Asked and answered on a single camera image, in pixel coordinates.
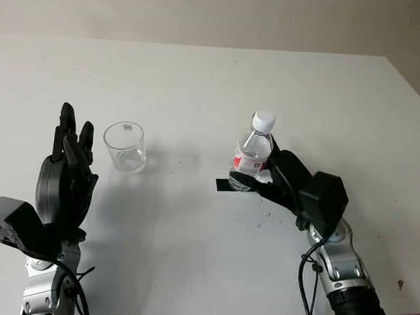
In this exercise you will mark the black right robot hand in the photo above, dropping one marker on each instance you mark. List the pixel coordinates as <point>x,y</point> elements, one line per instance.
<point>288,177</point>

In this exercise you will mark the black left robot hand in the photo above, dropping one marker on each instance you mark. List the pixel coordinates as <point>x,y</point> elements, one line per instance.
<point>51,186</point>

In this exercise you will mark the clear plastic water bottle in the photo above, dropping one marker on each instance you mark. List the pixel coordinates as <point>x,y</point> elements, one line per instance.
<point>253,149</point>

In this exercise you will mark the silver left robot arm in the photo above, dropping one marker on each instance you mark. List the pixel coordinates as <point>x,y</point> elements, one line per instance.
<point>42,286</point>

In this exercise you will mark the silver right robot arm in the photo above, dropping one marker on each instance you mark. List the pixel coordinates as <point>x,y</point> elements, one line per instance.
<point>352,283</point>

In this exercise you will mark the clear glass cup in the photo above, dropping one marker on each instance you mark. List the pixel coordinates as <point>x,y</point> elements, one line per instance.
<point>125,151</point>

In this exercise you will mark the black tape strip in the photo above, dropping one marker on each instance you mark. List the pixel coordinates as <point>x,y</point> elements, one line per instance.
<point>222,185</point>

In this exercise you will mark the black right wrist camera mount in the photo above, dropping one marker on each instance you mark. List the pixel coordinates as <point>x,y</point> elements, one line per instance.
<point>324,198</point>

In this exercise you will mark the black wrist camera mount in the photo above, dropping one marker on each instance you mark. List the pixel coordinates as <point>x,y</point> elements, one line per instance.
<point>10,223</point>
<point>324,198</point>

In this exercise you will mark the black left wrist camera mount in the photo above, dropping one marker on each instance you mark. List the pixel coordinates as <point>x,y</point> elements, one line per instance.
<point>10,223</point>

